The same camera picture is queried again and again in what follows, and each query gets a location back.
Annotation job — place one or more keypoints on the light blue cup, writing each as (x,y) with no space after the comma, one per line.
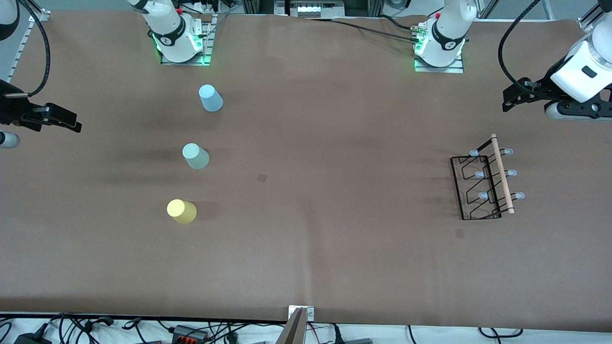
(210,99)

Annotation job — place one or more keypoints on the pale green cup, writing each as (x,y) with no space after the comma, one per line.
(195,156)

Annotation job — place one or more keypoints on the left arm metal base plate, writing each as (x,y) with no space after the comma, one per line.
(440,69)

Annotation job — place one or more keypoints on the aluminium table edge rail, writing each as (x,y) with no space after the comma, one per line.
(20,53)

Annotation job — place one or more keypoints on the grey metal camera post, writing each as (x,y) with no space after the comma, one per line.
(294,332)

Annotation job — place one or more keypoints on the yellow cup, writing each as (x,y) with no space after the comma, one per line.
(180,211)

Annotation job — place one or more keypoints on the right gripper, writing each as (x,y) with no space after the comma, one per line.
(10,111)

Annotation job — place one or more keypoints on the aluminium corner rail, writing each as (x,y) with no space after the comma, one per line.
(587,21)

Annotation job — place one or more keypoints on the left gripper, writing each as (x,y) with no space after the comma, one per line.
(540,89)

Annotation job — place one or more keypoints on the small metal bracket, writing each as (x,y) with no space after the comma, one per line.
(311,314)

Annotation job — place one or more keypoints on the black power adapter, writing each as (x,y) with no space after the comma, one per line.
(31,339)

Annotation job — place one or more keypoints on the black orange connector block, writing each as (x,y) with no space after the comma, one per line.
(184,330)

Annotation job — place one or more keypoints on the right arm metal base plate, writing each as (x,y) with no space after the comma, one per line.
(184,63)

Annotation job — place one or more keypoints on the white power strip with plugs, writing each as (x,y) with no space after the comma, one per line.
(203,6)

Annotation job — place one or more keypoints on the white socket strip device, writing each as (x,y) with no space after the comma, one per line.
(311,9)

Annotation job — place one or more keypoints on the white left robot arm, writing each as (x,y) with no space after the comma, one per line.
(449,33)

